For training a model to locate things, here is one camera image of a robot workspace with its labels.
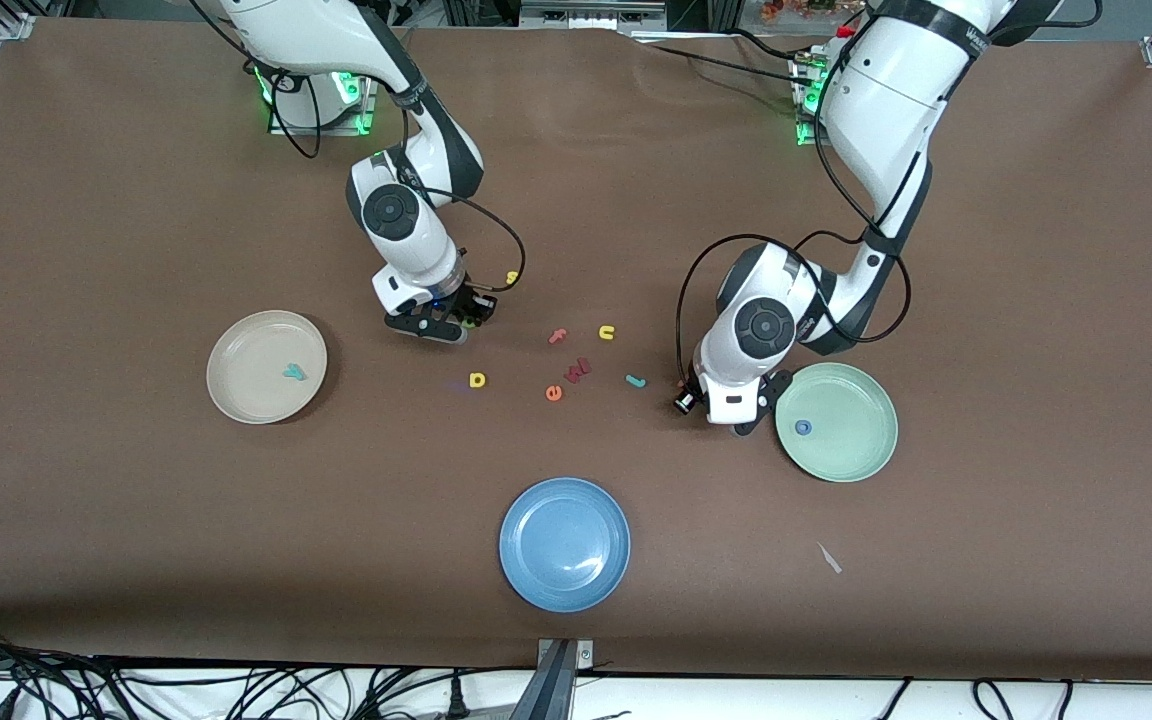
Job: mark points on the blue round plate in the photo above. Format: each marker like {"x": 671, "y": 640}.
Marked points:
{"x": 564, "y": 545}

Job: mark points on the teal foam letter y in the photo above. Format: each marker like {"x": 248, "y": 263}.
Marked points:
{"x": 294, "y": 372}

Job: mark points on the orange decorative foliage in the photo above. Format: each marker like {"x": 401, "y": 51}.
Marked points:
{"x": 811, "y": 8}

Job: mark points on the dark red foam letter w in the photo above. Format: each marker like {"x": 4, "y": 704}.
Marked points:
{"x": 577, "y": 370}

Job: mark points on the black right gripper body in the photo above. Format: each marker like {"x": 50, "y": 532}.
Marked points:
{"x": 467, "y": 303}

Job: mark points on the brown table cover sheet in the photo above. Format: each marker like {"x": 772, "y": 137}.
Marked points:
{"x": 136, "y": 550}

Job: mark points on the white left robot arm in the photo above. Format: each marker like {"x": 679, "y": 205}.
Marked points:
{"x": 876, "y": 90}

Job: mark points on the silver metal box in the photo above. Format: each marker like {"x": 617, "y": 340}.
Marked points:
{"x": 591, "y": 15}

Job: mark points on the small white paper scrap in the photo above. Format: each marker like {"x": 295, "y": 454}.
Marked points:
{"x": 830, "y": 559}

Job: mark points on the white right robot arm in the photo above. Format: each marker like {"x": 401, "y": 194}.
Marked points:
{"x": 396, "y": 215}

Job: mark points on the beige round plate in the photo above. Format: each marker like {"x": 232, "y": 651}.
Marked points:
{"x": 256, "y": 390}

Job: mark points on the dark aluminium pole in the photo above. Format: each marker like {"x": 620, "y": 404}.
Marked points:
{"x": 548, "y": 695}

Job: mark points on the green round plate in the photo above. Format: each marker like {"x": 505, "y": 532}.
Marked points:
{"x": 846, "y": 440}

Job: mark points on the silver metal mounting bracket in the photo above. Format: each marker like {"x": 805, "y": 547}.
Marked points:
{"x": 586, "y": 648}

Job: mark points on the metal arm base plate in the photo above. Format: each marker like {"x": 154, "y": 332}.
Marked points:
{"x": 281, "y": 130}
{"x": 806, "y": 138}

